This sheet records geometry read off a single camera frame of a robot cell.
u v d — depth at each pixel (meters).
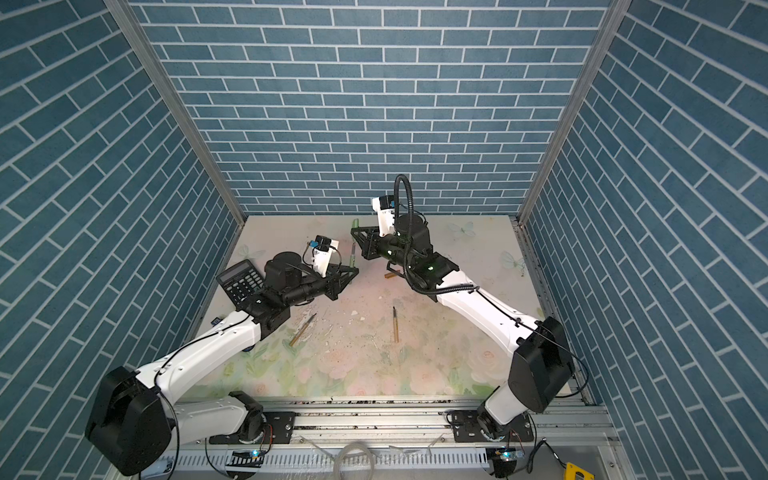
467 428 0.73
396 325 0.91
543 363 0.42
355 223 0.72
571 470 0.68
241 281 0.99
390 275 1.03
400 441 0.74
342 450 0.71
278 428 0.73
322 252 0.67
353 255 0.74
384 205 0.64
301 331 0.91
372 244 0.64
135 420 0.39
